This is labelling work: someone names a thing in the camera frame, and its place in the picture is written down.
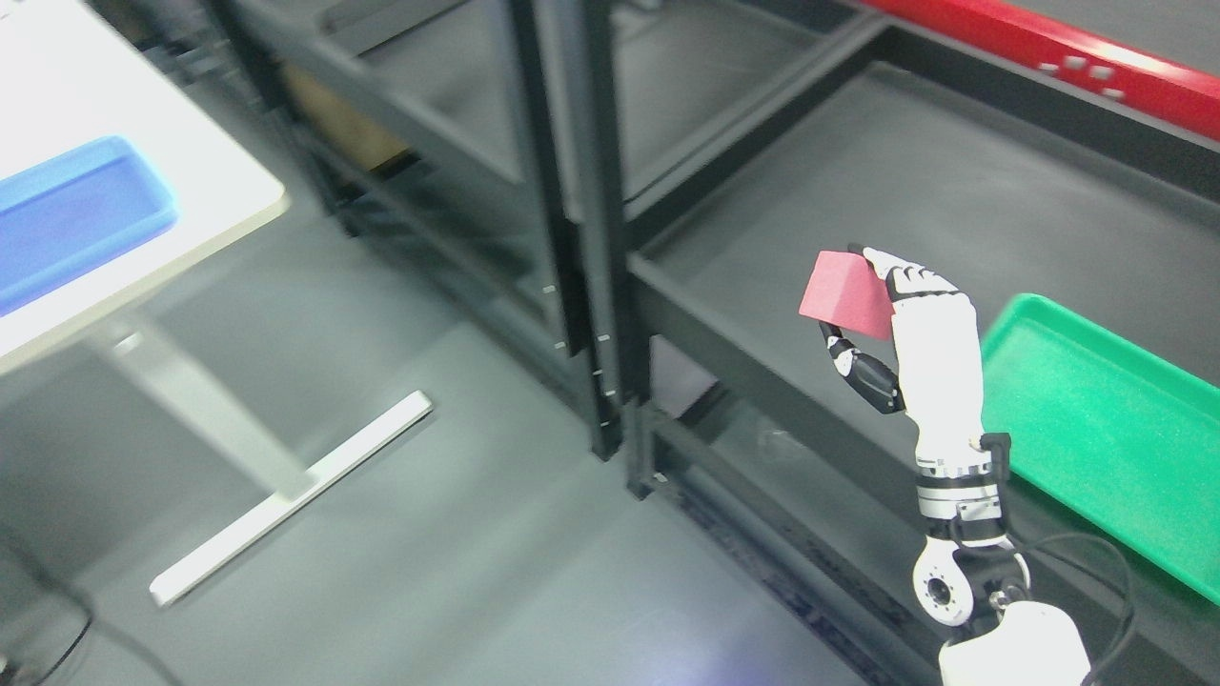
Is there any white table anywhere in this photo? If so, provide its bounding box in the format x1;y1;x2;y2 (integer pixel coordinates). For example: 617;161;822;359
2;1;433;607

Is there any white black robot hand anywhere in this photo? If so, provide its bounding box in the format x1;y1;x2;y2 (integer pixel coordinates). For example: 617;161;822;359
819;244;989;477

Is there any blue plastic tray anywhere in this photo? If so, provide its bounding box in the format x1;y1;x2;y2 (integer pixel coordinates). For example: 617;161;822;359
1;135;181;315

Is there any red conveyor frame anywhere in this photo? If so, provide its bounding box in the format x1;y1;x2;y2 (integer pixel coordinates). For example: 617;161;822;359
870;1;1219;140

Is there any black metal shelf left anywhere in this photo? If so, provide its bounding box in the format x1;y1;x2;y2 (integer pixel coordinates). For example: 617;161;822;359
128;1;621;460

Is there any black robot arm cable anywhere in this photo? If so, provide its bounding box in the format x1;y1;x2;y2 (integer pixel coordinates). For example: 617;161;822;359
991;435;1137;686

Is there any black metal shelf right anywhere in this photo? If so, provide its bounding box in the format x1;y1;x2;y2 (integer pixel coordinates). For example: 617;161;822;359
551;1;1218;685

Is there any black floor cable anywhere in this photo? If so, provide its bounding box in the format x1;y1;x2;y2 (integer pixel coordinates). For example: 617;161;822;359
0;524;192;686

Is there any green plastic tray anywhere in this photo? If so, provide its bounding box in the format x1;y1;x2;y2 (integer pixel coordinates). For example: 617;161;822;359
982;293;1219;602

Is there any pink foam block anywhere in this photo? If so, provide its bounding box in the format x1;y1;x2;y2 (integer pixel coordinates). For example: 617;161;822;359
798;251;894;341

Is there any black metal shelf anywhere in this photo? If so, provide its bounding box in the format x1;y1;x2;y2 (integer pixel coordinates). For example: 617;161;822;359
128;1;621;460
551;1;1218;685

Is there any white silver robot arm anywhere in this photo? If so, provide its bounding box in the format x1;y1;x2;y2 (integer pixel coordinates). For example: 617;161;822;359
911;433;1092;685

